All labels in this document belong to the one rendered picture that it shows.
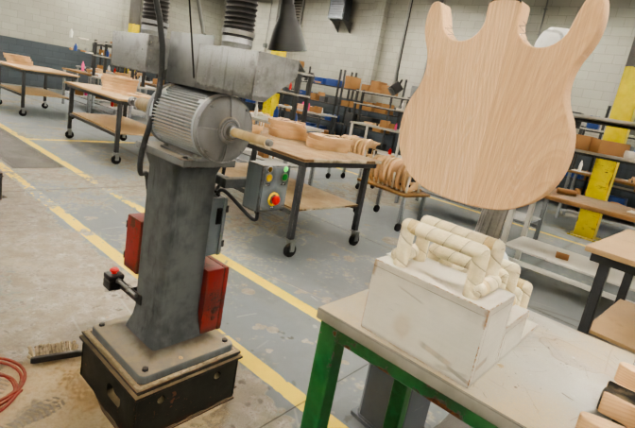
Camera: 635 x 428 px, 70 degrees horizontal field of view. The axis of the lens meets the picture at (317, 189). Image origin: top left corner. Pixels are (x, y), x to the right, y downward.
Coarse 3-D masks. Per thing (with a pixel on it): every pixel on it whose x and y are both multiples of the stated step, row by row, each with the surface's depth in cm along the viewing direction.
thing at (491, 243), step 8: (424, 216) 105; (432, 216) 105; (432, 224) 103; (440, 224) 102; (448, 224) 101; (456, 232) 99; (464, 232) 98; (472, 232) 98; (472, 240) 97; (480, 240) 96; (488, 240) 95; (496, 240) 94; (504, 248) 94
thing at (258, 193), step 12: (252, 168) 186; (264, 168) 182; (276, 168) 187; (288, 168) 192; (252, 180) 186; (264, 180) 184; (276, 180) 189; (216, 192) 196; (228, 192) 195; (252, 192) 187; (264, 192) 185; (276, 192) 191; (240, 204) 194; (252, 204) 187; (264, 204) 187; (252, 216) 194
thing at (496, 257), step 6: (492, 252) 94; (498, 252) 94; (504, 252) 94; (492, 258) 94; (498, 258) 94; (492, 264) 94; (498, 264) 94; (492, 270) 94; (498, 270) 95; (486, 276) 95
